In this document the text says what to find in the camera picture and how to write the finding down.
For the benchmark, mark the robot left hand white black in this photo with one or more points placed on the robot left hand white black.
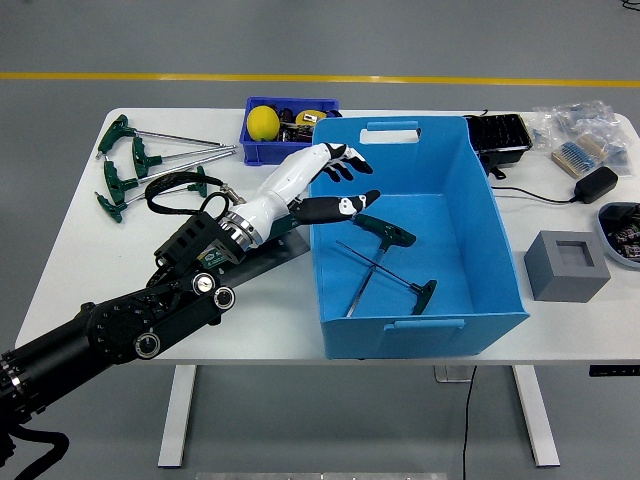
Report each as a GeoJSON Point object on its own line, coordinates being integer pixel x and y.
{"type": "Point", "coordinates": [285, 185]}

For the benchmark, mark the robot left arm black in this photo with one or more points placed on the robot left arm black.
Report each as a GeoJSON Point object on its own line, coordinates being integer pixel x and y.
{"type": "Point", "coordinates": [125, 325]}

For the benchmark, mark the small dark blue bin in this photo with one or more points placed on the small dark blue bin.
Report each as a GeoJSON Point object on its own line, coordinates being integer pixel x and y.
{"type": "Point", "coordinates": [265, 152]}

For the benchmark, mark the yellow lemon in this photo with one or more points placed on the yellow lemon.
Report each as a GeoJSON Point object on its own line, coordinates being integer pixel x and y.
{"type": "Point", "coordinates": [262, 122]}

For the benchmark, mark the dark round part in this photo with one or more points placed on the dark round part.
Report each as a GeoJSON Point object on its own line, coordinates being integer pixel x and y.
{"type": "Point", "coordinates": [286, 115]}

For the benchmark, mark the yellow tape measure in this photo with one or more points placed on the yellow tape measure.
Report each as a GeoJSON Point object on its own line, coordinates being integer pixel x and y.
{"type": "Point", "coordinates": [309, 117]}

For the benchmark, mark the large light blue bin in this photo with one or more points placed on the large light blue bin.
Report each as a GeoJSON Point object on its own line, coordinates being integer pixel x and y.
{"type": "Point", "coordinates": [450, 240]}

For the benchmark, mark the black plastic tray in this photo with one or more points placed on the black plastic tray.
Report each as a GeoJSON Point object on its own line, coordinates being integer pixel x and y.
{"type": "Point", "coordinates": [500, 135]}

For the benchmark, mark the white table leg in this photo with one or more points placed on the white table leg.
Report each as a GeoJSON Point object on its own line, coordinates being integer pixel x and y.
{"type": "Point", "coordinates": [535, 415]}
{"type": "Point", "coordinates": [177, 415]}

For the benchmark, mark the grey block with square recess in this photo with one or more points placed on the grey block with square recess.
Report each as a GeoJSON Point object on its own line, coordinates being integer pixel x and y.
{"type": "Point", "coordinates": [550, 280]}

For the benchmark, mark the blue resistor strip bundle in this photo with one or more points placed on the blue resistor strip bundle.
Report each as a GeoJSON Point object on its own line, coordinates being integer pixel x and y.
{"type": "Point", "coordinates": [575, 155]}

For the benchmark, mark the clear bags of small parts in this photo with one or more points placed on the clear bags of small parts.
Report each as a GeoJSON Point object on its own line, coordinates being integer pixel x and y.
{"type": "Point", "coordinates": [575, 117]}

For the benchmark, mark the black power adapter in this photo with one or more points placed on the black power adapter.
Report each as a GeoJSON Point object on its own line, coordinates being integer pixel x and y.
{"type": "Point", "coordinates": [595, 185]}

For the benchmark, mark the light blue rimmed bowl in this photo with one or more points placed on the light blue rimmed bowl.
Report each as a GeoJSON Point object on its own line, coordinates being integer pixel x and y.
{"type": "Point", "coordinates": [607, 245]}

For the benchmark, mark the black circuit boards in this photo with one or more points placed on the black circuit boards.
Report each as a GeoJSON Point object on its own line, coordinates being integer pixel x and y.
{"type": "Point", "coordinates": [625, 230]}

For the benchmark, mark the black table control panel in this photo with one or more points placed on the black table control panel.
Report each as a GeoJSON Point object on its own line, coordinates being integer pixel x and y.
{"type": "Point", "coordinates": [615, 371]}

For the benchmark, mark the grey metal base plate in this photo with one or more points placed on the grey metal base plate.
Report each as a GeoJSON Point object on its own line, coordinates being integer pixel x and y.
{"type": "Point", "coordinates": [280, 250]}

